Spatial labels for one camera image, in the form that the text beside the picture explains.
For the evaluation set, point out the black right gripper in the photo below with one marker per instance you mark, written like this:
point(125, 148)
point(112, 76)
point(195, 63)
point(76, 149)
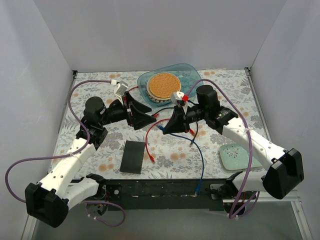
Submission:
point(184, 119)

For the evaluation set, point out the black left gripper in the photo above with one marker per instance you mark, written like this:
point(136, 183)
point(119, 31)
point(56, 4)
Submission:
point(128, 111)

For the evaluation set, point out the black network switch box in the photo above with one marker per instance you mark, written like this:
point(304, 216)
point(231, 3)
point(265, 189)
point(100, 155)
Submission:
point(132, 158)

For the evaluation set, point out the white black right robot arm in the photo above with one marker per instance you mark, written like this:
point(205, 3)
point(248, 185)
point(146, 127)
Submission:
point(283, 169)

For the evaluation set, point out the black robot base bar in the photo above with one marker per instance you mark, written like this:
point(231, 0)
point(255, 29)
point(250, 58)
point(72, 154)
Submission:
point(162, 194)

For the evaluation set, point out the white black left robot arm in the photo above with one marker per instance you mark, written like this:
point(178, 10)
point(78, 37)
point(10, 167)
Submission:
point(52, 197)

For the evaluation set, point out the orange woven round coaster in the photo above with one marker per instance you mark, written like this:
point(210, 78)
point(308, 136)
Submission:
point(163, 78)

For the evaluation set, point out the floral patterned table mat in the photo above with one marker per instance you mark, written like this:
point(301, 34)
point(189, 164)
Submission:
point(130, 140)

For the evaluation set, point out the light green square plate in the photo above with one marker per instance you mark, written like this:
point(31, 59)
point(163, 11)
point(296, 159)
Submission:
point(234, 157)

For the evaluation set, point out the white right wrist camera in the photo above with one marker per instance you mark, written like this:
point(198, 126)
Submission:
point(179, 99)

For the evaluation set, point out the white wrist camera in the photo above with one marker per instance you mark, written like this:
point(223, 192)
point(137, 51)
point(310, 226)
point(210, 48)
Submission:
point(179, 99)
point(120, 87)

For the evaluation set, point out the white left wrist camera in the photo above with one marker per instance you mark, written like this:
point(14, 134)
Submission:
point(120, 87)

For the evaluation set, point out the aluminium frame rail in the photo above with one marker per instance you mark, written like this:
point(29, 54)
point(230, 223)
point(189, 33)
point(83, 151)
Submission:
point(269, 220)

